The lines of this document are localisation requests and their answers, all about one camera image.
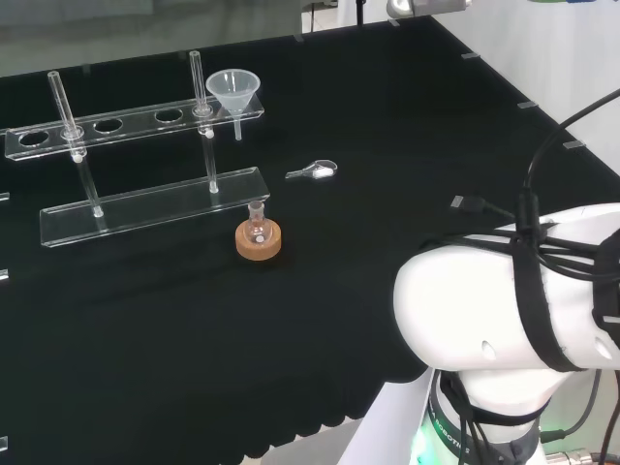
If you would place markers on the clear acrylic funnel stand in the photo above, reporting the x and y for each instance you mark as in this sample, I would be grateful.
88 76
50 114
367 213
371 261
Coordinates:
145 208

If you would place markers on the small glass weighing funnel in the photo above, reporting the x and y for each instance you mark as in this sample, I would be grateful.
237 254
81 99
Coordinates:
320 170

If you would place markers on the small glass round-bottom flask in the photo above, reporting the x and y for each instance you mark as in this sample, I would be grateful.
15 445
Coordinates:
255 231

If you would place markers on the black tripod pole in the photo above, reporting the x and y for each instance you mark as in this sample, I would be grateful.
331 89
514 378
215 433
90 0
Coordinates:
360 12

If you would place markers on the clear plastic funnel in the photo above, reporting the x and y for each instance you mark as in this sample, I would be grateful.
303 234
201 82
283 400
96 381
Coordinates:
232 87

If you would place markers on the black bench cloth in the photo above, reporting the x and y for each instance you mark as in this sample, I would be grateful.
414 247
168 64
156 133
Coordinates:
339 121

